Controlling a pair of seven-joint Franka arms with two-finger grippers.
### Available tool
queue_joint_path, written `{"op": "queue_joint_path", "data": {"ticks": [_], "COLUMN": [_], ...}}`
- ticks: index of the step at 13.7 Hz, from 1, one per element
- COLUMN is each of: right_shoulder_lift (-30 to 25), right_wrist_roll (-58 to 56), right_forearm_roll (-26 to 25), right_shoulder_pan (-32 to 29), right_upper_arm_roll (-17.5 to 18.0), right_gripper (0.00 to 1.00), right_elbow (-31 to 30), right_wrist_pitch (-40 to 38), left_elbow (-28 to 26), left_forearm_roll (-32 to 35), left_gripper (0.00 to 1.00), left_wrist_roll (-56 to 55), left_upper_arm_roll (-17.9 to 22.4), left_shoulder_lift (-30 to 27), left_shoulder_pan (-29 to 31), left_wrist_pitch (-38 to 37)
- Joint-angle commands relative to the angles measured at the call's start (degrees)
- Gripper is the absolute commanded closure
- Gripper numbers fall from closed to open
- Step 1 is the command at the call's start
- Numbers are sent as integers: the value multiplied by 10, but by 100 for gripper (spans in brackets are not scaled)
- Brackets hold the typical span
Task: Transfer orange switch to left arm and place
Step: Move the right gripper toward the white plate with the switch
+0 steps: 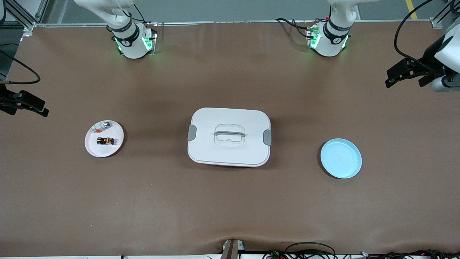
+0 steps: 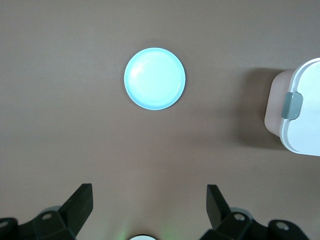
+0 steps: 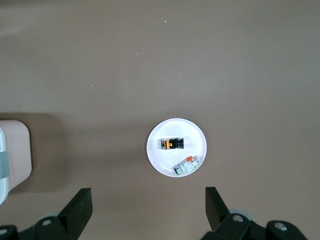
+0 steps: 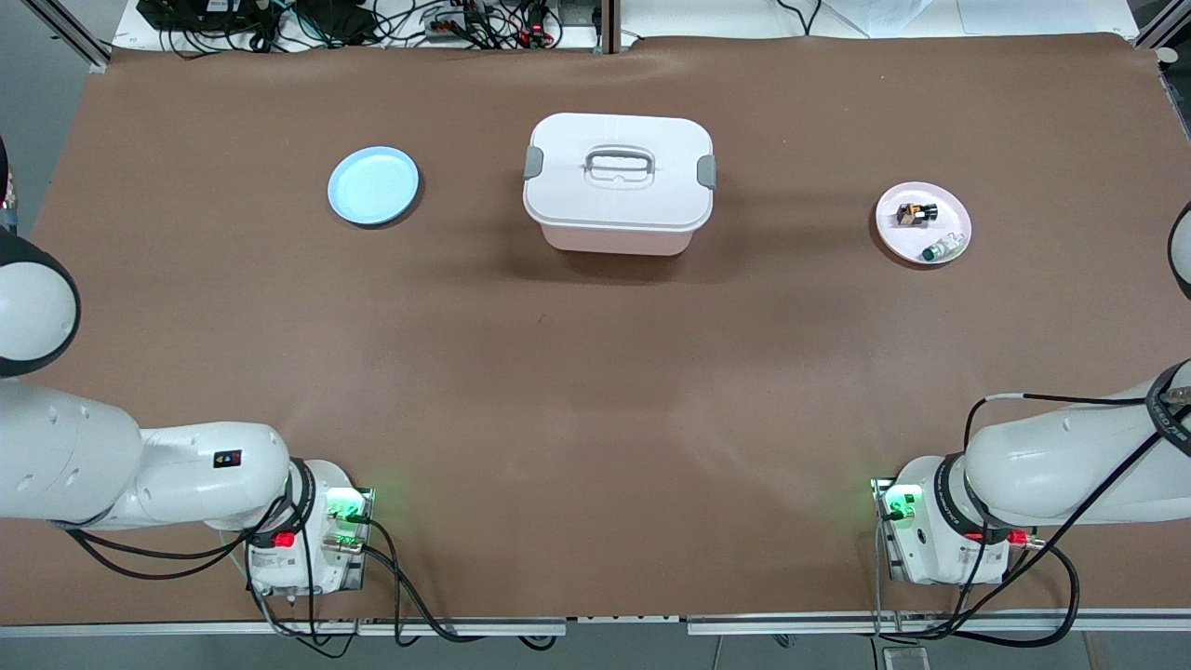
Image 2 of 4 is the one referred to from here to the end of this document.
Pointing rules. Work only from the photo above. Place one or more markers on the white lidded storage box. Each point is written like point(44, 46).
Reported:
point(307, 112)

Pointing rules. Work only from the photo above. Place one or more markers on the light blue round plate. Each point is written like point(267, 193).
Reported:
point(155, 78)

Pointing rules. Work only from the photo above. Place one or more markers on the brown table cover mat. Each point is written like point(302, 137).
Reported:
point(62, 112)

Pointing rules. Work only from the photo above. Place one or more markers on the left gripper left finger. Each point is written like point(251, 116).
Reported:
point(62, 220)

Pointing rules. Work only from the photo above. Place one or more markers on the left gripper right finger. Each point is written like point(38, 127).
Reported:
point(225, 222)

